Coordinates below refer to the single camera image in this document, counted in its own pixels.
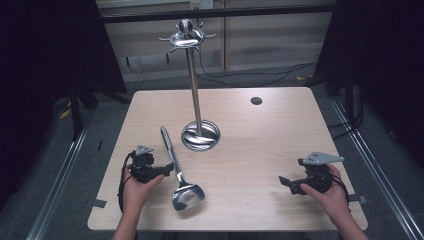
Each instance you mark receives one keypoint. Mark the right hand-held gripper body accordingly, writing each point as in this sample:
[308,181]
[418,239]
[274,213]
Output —
[316,175]

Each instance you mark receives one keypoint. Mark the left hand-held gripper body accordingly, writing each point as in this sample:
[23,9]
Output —
[144,164]

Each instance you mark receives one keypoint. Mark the silver metal ladle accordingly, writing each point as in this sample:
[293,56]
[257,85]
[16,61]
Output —
[176,173]

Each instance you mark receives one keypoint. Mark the steel utensil stand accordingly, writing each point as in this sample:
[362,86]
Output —
[196,100]

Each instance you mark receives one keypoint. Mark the person's right hand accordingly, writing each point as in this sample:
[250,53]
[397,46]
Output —
[328,200]

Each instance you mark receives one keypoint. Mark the person's left hand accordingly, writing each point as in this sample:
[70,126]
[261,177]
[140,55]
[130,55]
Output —
[135,193]

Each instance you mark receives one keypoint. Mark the grey tape strip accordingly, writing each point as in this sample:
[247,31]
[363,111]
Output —
[358,199]
[96,202]

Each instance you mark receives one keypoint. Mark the black table grommet hole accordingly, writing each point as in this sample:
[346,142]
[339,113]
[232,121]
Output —
[256,100]

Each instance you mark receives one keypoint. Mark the black metal stand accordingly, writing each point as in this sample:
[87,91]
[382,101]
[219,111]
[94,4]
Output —
[77,110]

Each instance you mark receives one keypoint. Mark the black curtain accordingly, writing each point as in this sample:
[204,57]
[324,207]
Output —
[383,66]
[50,83]

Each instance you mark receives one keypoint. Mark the aluminium floor rail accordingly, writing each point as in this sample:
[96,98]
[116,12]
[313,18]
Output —
[56,186]
[376,170]

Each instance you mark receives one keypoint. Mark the black horizontal rail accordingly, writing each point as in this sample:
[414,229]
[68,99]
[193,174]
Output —
[216,13]

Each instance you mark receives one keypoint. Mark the wall power socket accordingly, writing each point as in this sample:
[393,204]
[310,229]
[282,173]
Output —
[201,4]

